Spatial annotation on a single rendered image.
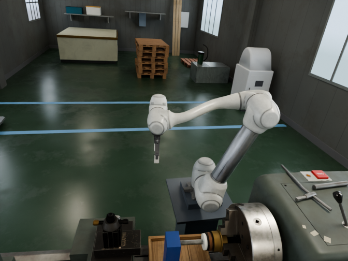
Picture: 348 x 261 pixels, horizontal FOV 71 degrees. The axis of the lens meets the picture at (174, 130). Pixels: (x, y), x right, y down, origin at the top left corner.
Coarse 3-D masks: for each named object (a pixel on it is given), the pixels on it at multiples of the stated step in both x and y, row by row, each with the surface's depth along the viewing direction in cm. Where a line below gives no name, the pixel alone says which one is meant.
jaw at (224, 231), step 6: (228, 210) 108; (234, 210) 108; (228, 216) 108; (234, 216) 107; (222, 222) 110; (228, 222) 107; (234, 222) 107; (222, 228) 106; (228, 228) 107; (234, 228) 107; (222, 234) 106; (228, 234) 106; (234, 234) 107
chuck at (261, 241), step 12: (240, 204) 112; (252, 204) 110; (240, 216) 105; (252, 216) 101; (264, 216) 101; (240, 228) 105; (252, 228) 97; (264, 228) 97; (240, 240) 113; (252, 240) 94; (264, 240) 95; (252, 252) 94; (264, 252) 94
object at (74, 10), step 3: (66, 6) 881; (69, 6) 906; (66, 9) 876; (69, 9) 878; (72, 9) 880; (75, 9) 882; (78, 9) 884; (81, 9) 886; (66, 12) 881; (69, 12) 883; (72, 12) 885; (75, 12) 886; (78, 12) 888; (81, 12) 890
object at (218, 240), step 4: (208, 232) 108; (212, 232) 107; (216, 232) 107; (220, 232) 106; (208, 236) 105; (212, 236) 105; (216, 236) 105; (220, 236) 105; (224, 236) 106; (208, 240) 104; (212, 240) 104; (216, 240) 104; (220, 240) 104; (224, 240) 105; (208, 244) 103; (212, 244) 104; (216, 244) 103; (220, 244) 103; (208, 248) 103; (212, 248) 104; (216, 248) 103; (220, 248) 104; (220, 252) 105
